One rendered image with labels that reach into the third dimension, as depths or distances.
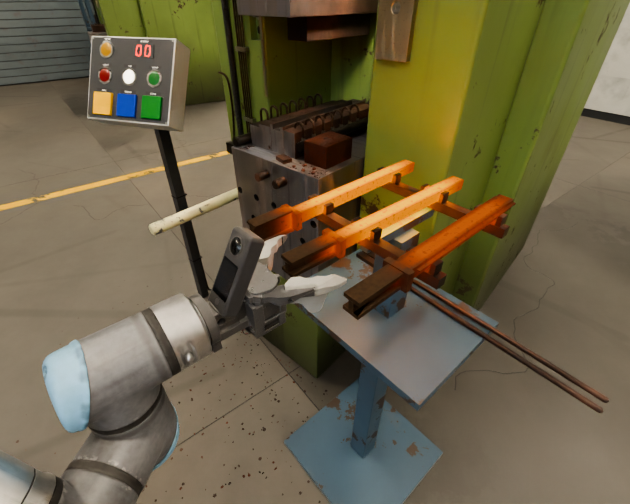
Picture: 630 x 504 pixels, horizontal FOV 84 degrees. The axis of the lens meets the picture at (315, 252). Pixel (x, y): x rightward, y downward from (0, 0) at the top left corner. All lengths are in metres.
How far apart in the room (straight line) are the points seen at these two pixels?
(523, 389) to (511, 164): 0.92
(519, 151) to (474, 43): 0.56
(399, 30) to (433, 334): 0.69
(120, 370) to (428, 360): 0.55
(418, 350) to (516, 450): 0.89
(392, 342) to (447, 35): 0.67
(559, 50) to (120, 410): 1.31
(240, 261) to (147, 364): 0.15
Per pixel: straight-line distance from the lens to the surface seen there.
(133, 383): 0.46
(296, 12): 1.03
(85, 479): 0.52
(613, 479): 1.73
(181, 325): 0.45
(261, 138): 1.18
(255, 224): 0.60
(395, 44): 0.98
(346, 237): 0.58
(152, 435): 0.54
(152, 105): 1.38
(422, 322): 0.84
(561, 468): 1.65
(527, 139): 1.37
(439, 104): 0.96
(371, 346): 0.77
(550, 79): 1.33
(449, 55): 0.94
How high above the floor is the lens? 1.31
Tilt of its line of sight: 36 degrees down
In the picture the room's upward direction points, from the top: straight up
